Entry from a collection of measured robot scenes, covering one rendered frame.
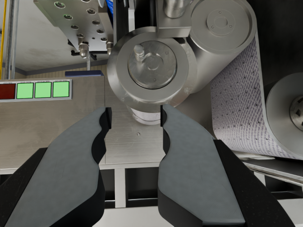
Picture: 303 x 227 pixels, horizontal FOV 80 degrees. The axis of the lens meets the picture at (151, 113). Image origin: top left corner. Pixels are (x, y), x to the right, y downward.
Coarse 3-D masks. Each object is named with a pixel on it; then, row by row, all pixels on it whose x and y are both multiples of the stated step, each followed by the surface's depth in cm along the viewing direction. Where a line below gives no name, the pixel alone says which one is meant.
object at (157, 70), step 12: (144, 48) 28; (156, 48) 28; (168, 48) 28; (132, 60) 28; (144, 60) 28; (156, 60) 28; (168, 60) 28; (132, 72) 27; (144, 72) 27; (156, 72) 28; (168, 72) 28; (144, 84) 27; (156, 84) 27
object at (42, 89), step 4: (36, 84) 62; (40, 84) 62; (44, 84) 62; (48, 84) 62; (36, 88) 61; (40, 88) 61; (44, 88) 61; (48, 88) 61; (36, 92) 61; (40, 92) 61; (44, 92) 61; (48, 92) 61; (36, 96) 61; (40, 96) 61; (44, 96) 61; (48, 96) 61
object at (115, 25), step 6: (114, 0) 32; (114, 6) 32; (120, 6) 38; (114, 12) 31; (120, 12) 38; (114, 18) 31; (120, 18) 37; (126, 18) 50; (114, 24) 31; (120, 24) 37; (126, 24) 49; (114, 30) 31; (120, 30) 37; (126, 30) 48; (114, 36) 31; (120, 36) 36; (114, 42) 31
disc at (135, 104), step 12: (132, 36) 30; (120, 48) 30; (108, 60) 30; (192, 60) 30; (108, 72) 29; (192, 72) 30; (120, 84) 29; (192, 84) 29; (120, 96) 29; (132, 96) 29; (180, 96) 29; (132, 108) 29; (144, 108) 29; (156, 108) 29
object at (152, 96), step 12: (144, 36) 29; (156, 36) 29; (132, 48) 29; (180, 48) 29; (120, 60) 29; (180, 60) 29; (120, 72) 28; (180, 72) 29; (132, 84) 28; (168, 84) 28; (180, 84) 28; (144, 96) 28; (156, 96) 28; (168, 96) 28
